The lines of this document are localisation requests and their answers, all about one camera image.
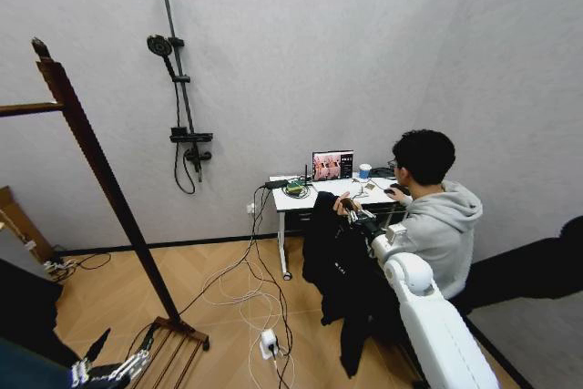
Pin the white power strip with plugs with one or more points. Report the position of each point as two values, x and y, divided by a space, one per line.
59 264

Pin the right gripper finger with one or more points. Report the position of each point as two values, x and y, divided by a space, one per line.
367 214
353 220

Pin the blue and white cup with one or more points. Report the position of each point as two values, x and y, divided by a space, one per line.
365 171

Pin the black computer mouse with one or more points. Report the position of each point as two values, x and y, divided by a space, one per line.
391 190

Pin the white wall socket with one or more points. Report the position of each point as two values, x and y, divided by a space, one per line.
249 208

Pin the black adapter box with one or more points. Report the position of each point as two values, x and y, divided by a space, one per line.
276 183

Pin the small monitor screen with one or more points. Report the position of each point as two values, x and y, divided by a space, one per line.
332 165

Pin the person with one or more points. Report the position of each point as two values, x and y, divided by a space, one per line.
442 225

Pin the black shower mixer shelf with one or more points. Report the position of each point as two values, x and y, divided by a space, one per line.
191 137

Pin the black garment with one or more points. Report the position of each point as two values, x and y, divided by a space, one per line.
339 266

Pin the black hand shower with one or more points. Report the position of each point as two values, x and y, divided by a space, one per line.
159 46

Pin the green circuit board device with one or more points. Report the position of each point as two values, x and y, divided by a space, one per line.
296 188

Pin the black stick antenna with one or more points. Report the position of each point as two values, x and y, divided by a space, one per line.
305 175

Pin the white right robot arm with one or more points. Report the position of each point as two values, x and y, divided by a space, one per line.
428 316

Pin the black shower riser pipe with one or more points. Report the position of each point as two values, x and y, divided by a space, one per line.
177 56

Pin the small brown board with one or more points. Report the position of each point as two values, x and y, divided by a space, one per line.
368 187

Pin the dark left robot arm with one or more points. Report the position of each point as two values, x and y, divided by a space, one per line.
27 367

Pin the black fabric heap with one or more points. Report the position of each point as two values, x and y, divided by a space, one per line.
25 302

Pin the dark brown wooden coat rack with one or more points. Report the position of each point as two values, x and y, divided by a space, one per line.
98 166

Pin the person's hand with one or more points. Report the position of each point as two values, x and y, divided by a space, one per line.
401 195

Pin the white desk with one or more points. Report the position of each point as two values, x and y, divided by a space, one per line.
328 195

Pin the black desk drawer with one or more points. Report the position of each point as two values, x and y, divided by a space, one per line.
298 221

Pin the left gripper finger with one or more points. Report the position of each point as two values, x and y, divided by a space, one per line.
96 345
136 359

